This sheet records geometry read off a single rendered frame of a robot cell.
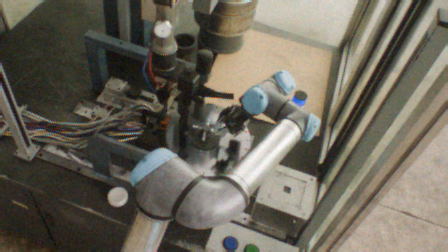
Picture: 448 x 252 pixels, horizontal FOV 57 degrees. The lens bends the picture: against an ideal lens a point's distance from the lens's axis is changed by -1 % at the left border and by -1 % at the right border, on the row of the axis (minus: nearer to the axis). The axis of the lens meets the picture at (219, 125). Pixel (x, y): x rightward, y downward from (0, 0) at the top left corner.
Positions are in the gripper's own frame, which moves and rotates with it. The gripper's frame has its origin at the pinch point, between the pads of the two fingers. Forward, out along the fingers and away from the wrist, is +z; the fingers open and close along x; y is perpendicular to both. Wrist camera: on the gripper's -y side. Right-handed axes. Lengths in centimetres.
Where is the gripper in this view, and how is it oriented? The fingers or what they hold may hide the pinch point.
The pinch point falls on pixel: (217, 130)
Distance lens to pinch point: 146.5
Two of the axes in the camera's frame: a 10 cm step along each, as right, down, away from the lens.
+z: -6.2, 4.8, 6.2
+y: -3.2, 5.7, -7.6
